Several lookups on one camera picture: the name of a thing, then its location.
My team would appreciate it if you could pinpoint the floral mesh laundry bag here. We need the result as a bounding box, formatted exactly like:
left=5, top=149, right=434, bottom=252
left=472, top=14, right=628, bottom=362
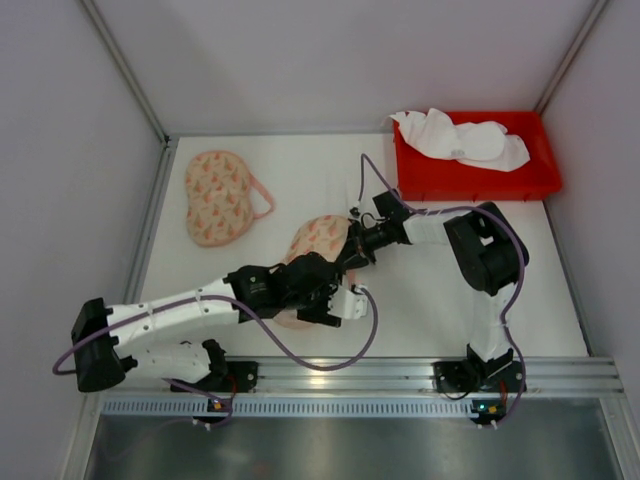
left=274, top=215, right=350, bottom=330

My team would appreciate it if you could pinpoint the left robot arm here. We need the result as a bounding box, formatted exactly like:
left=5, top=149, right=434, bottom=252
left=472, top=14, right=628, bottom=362
left=71, top=253, right=344, bottom=393

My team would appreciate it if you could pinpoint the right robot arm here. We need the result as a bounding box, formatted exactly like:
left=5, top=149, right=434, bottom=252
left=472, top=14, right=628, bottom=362
left=336, top=189, right=529, bottom=368

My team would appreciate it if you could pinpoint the red plastic tray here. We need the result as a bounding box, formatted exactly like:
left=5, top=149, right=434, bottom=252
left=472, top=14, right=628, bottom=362
left=393, top=111, right=562, bottom=202

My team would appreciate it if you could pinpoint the white bras pile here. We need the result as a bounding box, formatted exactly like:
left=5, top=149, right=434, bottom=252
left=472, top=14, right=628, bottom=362
left=389, top=108, right=531, bottom=172

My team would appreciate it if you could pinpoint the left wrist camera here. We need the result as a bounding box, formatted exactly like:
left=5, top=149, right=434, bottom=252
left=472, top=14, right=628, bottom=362
left=328, top=284, right=369, bottom=320

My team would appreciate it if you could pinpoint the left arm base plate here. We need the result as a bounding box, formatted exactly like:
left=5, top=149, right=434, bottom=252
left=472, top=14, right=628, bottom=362
left=187, top=361, right=258, bottom=393

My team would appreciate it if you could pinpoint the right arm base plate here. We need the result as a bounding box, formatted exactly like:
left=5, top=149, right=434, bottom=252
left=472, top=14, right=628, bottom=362
left=433, top=359, right=524, bottom=395

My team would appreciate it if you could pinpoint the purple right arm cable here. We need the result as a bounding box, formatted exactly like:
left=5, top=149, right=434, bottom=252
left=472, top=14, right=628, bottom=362
left=357, top=153, right=531, bottom=421

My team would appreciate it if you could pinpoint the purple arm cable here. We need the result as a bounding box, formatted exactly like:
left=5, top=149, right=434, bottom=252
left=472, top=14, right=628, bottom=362
left=357, top=153, right=531, bottom=421
left=52, top=284, right=380, bottom=426

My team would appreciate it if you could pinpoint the aluminium front rail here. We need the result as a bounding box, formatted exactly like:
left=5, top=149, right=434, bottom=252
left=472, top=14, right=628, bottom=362
left=82, top=355, right=626, bottom=396

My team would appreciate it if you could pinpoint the slotted cable duct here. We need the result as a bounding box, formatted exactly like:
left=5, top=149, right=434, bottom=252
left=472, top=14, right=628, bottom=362
left=99, top=397, right=601, bottom=417

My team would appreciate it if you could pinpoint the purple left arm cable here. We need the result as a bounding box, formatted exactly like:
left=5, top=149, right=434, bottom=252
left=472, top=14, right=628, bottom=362
left=52, top=284, right=380, bottom=426

